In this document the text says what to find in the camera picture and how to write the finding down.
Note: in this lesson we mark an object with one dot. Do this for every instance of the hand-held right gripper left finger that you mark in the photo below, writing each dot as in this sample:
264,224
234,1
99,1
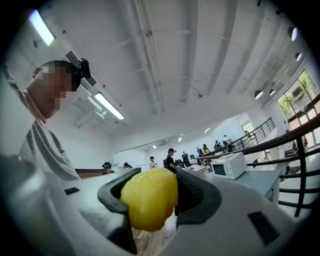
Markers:
110,197

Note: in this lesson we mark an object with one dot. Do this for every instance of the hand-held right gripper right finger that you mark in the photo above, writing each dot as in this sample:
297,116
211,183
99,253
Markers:
197,197

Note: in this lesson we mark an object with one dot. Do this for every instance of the yellow banana-shaped object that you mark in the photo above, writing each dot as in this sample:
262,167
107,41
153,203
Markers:
150,197

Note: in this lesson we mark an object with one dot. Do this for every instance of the white microwave oven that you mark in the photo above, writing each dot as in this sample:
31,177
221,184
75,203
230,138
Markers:
228,166

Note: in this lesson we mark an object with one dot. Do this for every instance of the person's grey shirt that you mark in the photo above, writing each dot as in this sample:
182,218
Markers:
42,150

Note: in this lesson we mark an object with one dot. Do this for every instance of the black balcony railing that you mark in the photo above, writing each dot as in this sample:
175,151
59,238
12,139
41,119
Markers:
250,131

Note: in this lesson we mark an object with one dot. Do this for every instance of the long fluorescent ceiling light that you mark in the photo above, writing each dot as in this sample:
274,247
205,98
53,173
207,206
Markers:
108,105
41,27

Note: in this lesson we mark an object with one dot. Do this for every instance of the dark curved metal railing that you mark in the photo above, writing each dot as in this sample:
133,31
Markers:
302,155

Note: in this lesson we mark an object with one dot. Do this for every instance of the round pendant lamp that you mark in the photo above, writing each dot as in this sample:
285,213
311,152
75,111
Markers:
298,57
293,34
272,92
258,94

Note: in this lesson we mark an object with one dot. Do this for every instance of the person's head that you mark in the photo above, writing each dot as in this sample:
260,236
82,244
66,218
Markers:
50,90

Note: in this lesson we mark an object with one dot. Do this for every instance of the black head-mounted camera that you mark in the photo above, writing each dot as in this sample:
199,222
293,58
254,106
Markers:
85,67

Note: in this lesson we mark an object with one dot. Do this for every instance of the glass entrance window wall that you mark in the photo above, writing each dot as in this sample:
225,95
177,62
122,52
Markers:
297,100

